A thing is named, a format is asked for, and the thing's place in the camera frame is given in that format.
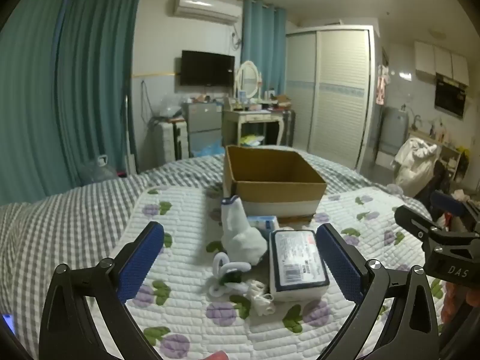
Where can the blue lit screen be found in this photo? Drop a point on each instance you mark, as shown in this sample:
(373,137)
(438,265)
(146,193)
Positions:
(8,324)

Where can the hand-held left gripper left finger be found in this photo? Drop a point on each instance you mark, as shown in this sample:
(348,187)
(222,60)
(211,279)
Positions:
(140,262)

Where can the clear plastic bag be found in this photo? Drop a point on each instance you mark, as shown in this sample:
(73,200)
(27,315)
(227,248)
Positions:
(168,107)

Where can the white wall cabinets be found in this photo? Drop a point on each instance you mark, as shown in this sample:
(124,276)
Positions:
(442,62)

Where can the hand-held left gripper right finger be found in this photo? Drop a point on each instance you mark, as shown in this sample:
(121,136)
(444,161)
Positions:
(339,266)

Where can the white hard suitcase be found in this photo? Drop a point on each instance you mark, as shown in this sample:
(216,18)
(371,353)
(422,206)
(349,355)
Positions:
(167,140)

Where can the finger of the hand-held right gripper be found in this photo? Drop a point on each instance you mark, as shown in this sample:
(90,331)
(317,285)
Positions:
(416,219)
(448,204)

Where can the blue plastic bag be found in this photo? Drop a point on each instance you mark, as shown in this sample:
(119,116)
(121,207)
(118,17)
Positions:
(206,150)

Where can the white jacket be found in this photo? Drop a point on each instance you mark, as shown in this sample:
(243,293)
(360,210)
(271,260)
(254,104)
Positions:
(412,165)

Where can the white wipes pack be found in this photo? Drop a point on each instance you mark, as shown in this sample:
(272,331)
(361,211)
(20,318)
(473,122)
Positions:
(298,266)

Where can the brown cardboard box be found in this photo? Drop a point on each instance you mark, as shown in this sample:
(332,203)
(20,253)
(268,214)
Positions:
(270,202)

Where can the grey mini fridge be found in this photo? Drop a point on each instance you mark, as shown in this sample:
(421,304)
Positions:
(202,123)

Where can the narrow blue curtain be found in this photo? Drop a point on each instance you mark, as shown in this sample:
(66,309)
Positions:
(262,37)

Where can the small white cloth item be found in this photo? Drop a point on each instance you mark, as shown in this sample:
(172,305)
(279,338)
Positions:
(260,298)

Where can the clear water jug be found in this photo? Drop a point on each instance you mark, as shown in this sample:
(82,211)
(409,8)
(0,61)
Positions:
(97,172)

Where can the grey gingham bed sheet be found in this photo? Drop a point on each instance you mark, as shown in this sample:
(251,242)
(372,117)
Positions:
(75,217)

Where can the wooden storage shelf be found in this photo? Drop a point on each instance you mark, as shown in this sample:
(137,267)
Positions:
(448,153)

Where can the white air conditioner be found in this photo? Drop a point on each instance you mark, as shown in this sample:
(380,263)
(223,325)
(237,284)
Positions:
(206,7)

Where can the white sock with blue band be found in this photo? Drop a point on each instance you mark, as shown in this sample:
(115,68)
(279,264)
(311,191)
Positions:
(240,236)

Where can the floral quilted blanket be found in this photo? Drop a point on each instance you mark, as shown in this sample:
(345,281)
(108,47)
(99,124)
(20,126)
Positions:
(187,213)

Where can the blue tissue packet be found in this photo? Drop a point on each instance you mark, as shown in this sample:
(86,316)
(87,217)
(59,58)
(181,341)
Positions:
(264,222)

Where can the wide teal curtain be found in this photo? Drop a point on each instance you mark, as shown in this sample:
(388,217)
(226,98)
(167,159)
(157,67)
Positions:
(56,93)

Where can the white dressing table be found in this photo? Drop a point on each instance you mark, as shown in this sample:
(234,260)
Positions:
(251,117)

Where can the person's right hand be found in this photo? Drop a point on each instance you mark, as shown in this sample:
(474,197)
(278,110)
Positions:
(452,300)

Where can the white slatted wardrobe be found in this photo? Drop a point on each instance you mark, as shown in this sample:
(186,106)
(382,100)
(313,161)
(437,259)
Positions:
(337,93)

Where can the black range hood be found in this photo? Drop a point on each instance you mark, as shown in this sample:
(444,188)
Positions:
(450,97)

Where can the white oval vanity mirror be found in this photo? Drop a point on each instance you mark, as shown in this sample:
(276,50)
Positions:
(248,77)

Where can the hanging pink garment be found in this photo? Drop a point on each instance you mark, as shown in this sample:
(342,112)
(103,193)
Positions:
(381,86)

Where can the grey washing machine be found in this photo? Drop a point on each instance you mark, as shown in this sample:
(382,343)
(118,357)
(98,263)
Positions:
(393,131)

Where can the black wall television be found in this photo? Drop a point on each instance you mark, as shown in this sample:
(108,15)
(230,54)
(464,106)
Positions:
(206,68)

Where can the striped dark suitcase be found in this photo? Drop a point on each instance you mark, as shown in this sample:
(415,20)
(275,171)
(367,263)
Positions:
(288,127)

